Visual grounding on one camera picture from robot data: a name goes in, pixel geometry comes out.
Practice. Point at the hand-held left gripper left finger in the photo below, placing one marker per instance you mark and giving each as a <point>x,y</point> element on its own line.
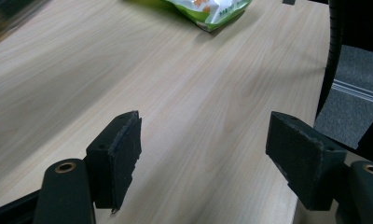
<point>113,161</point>

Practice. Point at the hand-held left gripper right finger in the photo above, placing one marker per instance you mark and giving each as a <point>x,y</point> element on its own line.
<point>306,158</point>

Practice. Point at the white and green food packet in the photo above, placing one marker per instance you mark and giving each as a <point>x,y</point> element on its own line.
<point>212,12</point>

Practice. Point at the black tape piece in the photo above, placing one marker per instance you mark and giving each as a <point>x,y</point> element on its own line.
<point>288,2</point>

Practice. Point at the aluminium floor rail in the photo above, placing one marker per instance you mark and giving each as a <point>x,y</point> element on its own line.
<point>358,91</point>

